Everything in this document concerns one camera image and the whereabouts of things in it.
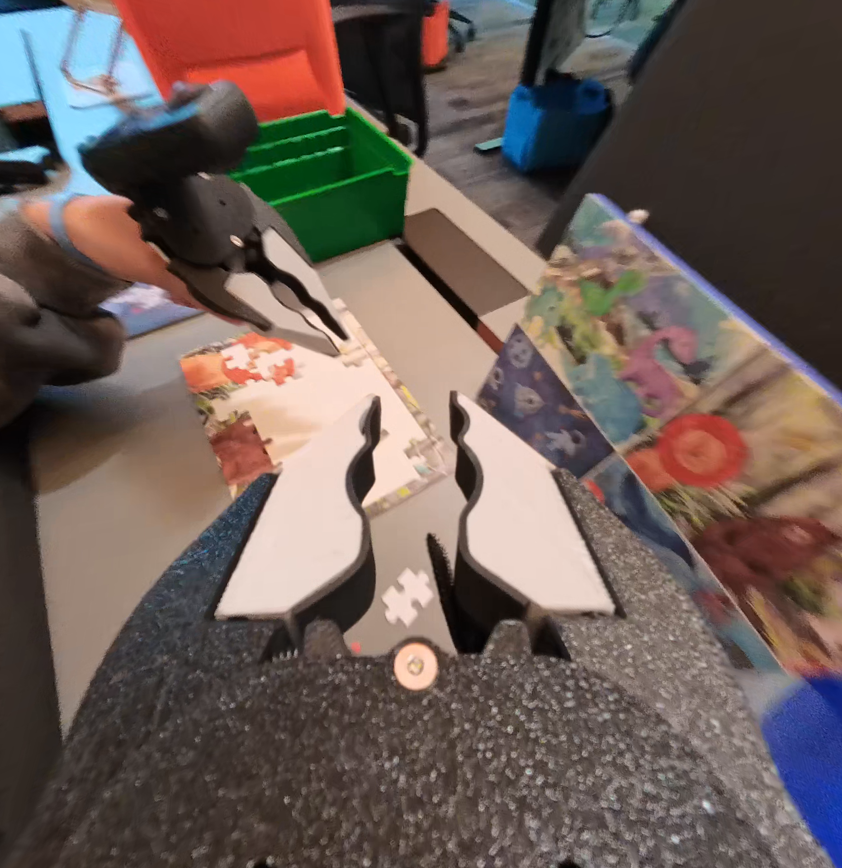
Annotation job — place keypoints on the pile of puzzle pieces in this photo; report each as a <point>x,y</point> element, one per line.
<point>407,597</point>

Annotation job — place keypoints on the blue plastic bin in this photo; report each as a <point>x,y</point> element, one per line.
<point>814,746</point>

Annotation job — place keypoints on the green plastic bin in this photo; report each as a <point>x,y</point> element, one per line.
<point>339,190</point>

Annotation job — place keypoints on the orange corner puzzle piece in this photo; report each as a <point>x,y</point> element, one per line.
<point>200,373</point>

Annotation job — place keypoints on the orange panel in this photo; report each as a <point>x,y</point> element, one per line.
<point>224,47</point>

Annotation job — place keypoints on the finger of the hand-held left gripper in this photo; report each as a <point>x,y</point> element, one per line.
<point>265,298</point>
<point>289,254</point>

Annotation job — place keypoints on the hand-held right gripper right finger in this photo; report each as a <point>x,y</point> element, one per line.
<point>536,542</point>

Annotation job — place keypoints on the red and white puzzle piece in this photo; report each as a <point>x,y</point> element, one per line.
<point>278,369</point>

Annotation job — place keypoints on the cardboard puzzle frame tray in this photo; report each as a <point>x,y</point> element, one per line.
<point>326,400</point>

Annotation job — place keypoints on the person's left hand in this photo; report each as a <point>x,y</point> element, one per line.
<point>122,237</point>

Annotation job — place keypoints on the blue basket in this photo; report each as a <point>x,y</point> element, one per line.
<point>556,122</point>

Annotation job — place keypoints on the white table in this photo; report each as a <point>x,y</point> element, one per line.
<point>27,68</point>

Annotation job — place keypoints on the brown puzzle piece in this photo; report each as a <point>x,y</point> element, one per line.
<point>241,447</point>

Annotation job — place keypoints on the black dimpled chair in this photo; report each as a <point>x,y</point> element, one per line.
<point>14,610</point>

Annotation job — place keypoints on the finished space puzzle board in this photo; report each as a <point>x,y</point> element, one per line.
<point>149,308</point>

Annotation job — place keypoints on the white-backed grey corner puzzle piece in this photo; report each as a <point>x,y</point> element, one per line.
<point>428,454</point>

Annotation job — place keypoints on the dark partition panel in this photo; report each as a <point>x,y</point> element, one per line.
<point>733,169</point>

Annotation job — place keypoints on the black office chair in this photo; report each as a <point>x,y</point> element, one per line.
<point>380,68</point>

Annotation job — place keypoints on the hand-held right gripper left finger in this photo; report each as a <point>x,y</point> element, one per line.
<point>292,542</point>

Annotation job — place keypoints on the dark desk inset panel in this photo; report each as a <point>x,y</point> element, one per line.
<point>468,264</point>

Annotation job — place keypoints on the printed puzzle box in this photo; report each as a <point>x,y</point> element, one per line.
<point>665,407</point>

